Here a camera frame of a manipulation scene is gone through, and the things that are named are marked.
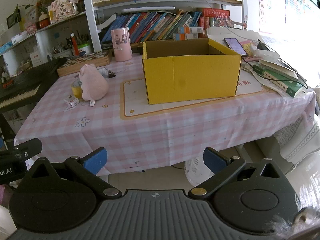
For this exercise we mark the wall poster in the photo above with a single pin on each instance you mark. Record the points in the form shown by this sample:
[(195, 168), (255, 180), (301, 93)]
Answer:
[(271, 5)]

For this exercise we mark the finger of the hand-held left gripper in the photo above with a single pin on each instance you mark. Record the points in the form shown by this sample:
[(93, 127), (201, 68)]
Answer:
[(30, 146)]

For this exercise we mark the stack of white papers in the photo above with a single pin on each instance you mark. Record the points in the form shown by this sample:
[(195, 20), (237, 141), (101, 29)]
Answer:
[(225, 32)]

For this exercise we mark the pink cylindrical canister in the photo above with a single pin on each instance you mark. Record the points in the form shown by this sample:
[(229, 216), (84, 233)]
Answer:
[(121, 45)]

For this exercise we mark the pink bag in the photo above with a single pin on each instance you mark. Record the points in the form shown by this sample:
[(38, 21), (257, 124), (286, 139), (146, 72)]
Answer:
[(5, 195)]

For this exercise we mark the yellow tape roll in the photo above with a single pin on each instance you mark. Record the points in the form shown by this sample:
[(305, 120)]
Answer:
[(75, 92)]

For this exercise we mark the red and white pot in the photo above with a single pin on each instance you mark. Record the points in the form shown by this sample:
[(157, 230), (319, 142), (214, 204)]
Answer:
[(44, 21)]

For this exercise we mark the wooden chessboard box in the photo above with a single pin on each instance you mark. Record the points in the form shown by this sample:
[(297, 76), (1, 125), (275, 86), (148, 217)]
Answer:
[(85, 62)]

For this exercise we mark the dark picture frame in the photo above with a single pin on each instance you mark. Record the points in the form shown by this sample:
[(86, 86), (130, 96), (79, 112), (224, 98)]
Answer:
[(13, 18)]

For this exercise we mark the white box red label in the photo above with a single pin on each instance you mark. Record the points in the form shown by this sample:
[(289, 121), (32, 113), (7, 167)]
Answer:
[(37, 59)]

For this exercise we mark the black binder clip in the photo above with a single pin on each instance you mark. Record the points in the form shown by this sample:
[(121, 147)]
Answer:
[(111, 74)]

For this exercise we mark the black electronic keyboard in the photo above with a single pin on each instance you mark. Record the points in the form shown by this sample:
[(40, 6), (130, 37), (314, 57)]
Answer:
[(25, 80)]

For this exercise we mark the white desk mat orange border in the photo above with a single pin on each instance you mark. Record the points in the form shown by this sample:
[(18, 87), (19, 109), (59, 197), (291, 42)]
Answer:
[(140, 107)]

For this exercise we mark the orange white small box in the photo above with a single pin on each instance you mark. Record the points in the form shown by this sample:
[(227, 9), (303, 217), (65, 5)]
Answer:
[(185, 36), (193, 30)]

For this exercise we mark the white bookshelf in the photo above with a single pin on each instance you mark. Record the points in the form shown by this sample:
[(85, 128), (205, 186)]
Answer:
[(88, 17)]

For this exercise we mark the thick green book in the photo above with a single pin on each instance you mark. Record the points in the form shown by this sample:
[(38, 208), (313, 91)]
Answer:
[(280, 81)]

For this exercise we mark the red flat box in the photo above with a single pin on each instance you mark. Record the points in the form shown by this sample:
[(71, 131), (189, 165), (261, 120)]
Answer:
[(215, 12)]

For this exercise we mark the row of leaning books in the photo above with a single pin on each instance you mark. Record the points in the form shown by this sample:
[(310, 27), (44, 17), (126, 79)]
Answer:
[(155, 25)]

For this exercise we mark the black charger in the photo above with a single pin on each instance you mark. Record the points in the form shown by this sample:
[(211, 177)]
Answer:
[(262, 46)]

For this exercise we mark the pink plush pig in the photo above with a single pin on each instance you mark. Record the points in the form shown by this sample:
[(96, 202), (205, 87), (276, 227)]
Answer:
[(92, 82)]

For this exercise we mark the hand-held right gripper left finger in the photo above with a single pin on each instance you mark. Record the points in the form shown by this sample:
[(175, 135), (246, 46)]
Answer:
[(96, 161)]

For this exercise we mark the white green jar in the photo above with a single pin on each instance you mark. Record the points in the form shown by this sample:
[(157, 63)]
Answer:
[(84, 49)]

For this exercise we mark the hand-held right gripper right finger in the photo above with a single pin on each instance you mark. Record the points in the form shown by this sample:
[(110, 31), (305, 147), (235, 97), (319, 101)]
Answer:
[(212, 160)]

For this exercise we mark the white yellow jar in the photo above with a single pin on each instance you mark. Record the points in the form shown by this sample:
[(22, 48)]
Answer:
[(51, 17)]

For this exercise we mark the pink gift box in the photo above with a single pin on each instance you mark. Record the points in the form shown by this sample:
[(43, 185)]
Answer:
[(31, 28)]

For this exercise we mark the yellow cardboard box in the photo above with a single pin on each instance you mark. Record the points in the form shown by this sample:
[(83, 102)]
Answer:
[(190, 77)]

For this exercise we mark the floral fabric ornament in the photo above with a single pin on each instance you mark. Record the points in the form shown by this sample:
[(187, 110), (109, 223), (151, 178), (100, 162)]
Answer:
[(62, 6)]

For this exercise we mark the white round fan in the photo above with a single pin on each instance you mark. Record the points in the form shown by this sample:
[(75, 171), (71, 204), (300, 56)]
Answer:
[(195, 172)]

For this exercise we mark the white pen holder with pens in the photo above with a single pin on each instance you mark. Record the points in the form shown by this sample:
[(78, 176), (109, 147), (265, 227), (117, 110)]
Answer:
[(62, 52)]

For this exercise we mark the pink checked cloth desktop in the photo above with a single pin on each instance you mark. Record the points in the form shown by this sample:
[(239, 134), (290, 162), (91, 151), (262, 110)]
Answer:
[(150, 130)]

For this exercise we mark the beige book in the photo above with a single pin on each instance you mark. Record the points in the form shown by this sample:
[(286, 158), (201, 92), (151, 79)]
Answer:
[(275, 67)]

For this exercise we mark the white plastic tray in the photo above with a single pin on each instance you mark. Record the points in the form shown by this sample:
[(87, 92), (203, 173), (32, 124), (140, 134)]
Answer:
[(265, 54)]

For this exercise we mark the white patterned cloth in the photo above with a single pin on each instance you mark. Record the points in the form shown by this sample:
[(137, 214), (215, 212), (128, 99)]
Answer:
[(300, 140)]

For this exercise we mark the smartphone with lit screen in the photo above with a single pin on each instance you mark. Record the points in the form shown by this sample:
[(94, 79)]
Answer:
[(235, 45)]

